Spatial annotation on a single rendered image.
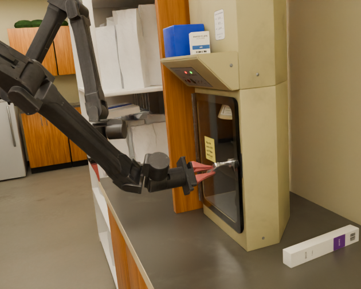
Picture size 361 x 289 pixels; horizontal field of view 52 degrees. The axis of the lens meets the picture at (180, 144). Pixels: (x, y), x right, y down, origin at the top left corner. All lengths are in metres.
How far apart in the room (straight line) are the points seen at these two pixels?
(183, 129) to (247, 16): 0.51
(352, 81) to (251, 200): 0.51
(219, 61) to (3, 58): 0.50
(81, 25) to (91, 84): 0.21
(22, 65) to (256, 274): 0.76
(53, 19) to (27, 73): 0.64
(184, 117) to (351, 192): 0.62
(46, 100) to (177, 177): 0.41
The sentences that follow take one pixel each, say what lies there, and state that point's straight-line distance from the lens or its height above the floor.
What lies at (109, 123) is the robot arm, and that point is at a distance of 1.32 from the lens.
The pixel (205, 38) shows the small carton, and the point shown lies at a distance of 1.05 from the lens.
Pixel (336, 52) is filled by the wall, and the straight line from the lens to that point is 1.35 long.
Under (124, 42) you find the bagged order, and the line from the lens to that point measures 2.21.
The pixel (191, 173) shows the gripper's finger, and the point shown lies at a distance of 1.05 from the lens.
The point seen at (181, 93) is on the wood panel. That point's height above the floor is 1.38.
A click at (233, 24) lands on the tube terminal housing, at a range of 1.01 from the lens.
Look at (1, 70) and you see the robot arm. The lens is 0.84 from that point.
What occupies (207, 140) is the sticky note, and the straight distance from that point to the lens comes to 1.20.
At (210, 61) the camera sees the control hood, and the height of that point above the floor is 1.49.
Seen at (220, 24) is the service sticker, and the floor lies 1.59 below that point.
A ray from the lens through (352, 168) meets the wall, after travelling 1.35.
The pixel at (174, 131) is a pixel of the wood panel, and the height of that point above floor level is 1.25.
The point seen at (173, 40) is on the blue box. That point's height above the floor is 1.56.
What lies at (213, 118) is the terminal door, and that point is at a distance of 1.14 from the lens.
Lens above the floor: 1.50
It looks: 13 degrees down
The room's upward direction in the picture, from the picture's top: 5 degrees counter-clockwise
